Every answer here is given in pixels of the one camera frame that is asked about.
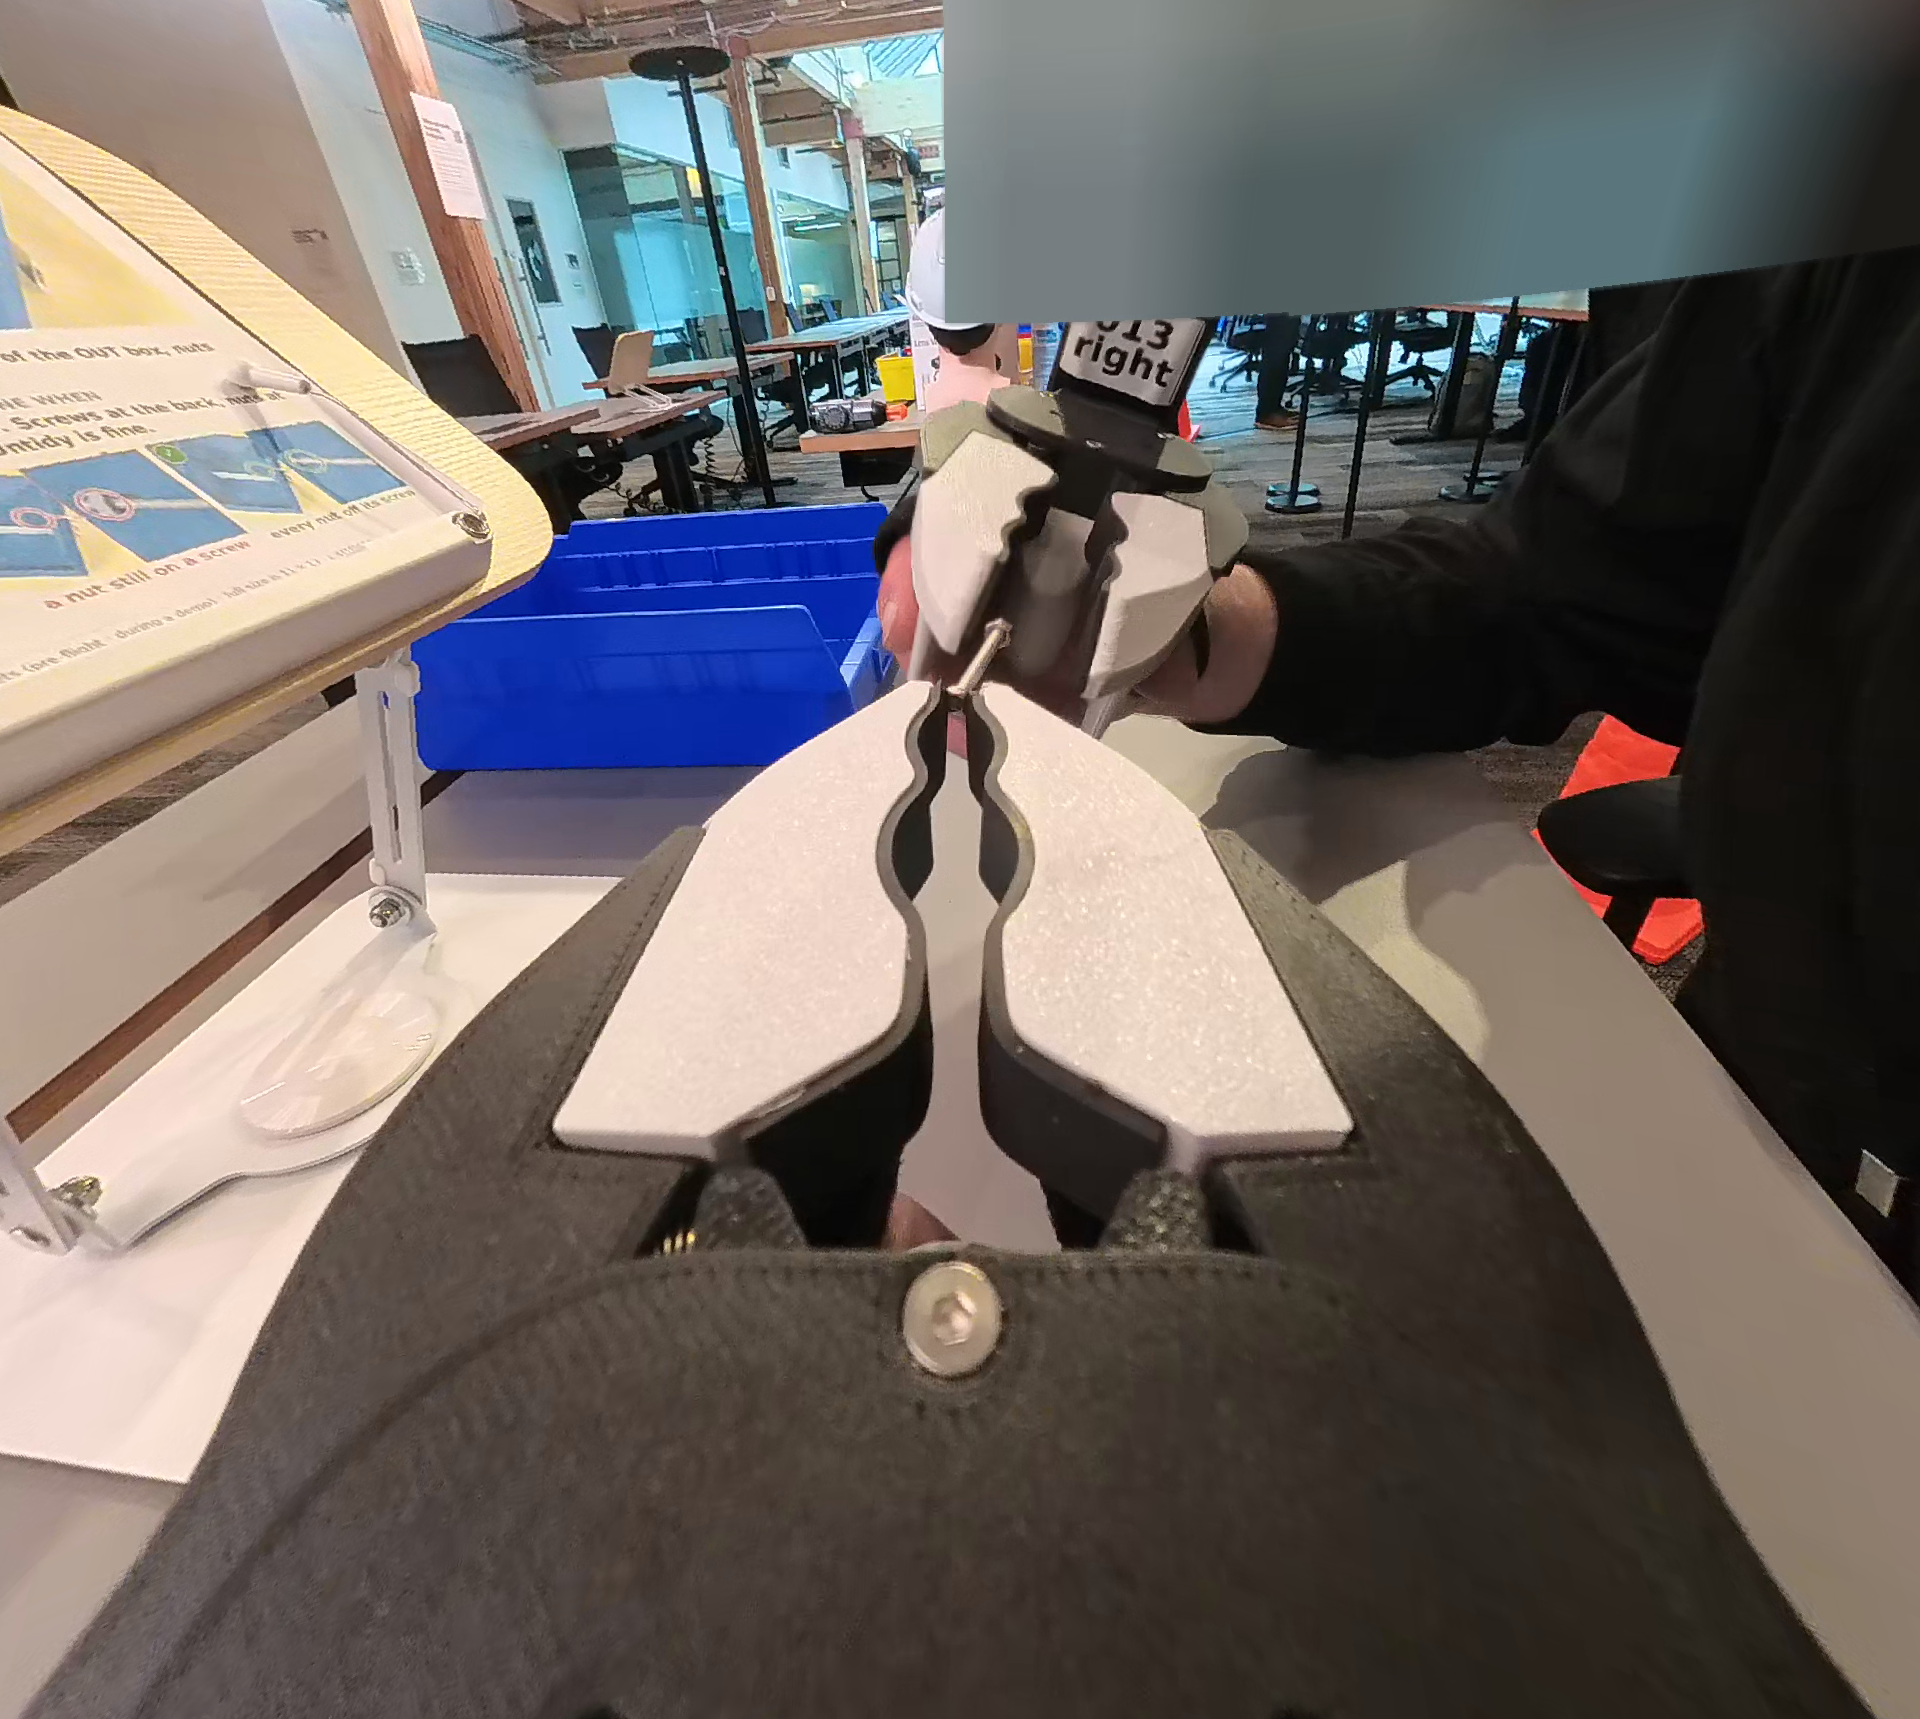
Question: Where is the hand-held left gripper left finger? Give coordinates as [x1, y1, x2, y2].
[553, 682, 943, 1248]

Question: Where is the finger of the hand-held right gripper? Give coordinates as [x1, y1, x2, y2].
[913, 434, 1060, 684]
[1027, 496, 1215, 738]

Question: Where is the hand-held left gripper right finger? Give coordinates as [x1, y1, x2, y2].
[967, 684, 1356, 1248]

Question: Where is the blue plastic bin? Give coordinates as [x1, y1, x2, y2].
[412, 504, 903, 774]

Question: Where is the person's right forearm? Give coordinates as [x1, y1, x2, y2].
[1243, 430, 1699, 762]

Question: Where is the white desk mat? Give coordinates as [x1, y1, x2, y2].
[0, 872, 633, 1488]

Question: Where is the wooden office desk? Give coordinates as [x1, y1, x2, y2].
[451, 388, 726, 516]

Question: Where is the person's right hand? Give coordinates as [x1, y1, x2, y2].
[876, 550, 1280, 738]

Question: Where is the black floor lamp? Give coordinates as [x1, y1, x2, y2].
[630, 47, 786, 510]

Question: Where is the white board stand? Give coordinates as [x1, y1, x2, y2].
[0, 646, 452, 1260]

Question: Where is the wooden tilted board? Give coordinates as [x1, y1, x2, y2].
[0, 107, 555, 852]

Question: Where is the orange traffic cone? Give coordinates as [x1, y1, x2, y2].
[1565, 712, 1708, 966]

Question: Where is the white paper notice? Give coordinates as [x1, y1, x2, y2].
[411, 91, 493, 223]

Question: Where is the person in black sleeve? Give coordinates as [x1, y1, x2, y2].
[1561, 251, 1920, 1302]

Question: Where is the printed instruction sheet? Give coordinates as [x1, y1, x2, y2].
[0, 123, 499, 702]

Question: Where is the wooden support post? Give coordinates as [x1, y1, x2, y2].
[726, 37, 792, 344]
[293, 0, 546, 408]

